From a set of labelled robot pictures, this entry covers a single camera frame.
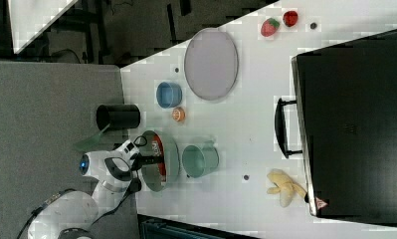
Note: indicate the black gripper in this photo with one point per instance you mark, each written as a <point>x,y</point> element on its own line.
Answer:
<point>139,161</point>

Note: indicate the red ketchup bottle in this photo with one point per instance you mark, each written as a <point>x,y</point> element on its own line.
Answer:
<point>158,151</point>

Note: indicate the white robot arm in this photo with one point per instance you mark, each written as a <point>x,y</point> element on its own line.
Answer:
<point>70,214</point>

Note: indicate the green oval strainer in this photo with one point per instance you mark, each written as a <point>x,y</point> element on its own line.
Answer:
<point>150,173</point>

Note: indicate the black round pot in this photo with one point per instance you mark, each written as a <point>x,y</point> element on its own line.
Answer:
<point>117,116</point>

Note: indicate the green spatula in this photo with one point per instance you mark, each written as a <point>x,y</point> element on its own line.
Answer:
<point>86,144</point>

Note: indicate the green mug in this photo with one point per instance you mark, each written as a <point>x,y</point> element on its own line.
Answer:
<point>200,159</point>

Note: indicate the orange slice toy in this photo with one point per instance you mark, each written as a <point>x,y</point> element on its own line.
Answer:
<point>178,114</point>

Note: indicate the blue crate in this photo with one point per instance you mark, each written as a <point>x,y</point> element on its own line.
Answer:
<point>157,228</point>

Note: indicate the blue small bowl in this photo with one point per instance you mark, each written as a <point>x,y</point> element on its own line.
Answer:
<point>168,95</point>

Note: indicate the grey round plate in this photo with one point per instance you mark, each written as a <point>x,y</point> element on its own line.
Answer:
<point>211,64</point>

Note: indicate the peeled banana toy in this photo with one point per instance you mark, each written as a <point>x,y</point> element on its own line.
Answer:
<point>285,187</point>

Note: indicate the strawberry toy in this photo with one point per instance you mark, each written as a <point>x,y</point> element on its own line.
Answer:
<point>270,27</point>

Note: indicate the dark red fruit toy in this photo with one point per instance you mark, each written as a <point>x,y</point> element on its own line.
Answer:
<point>290,18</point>

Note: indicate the black toaster oven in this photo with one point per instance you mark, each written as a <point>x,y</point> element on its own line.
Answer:
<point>346,97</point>

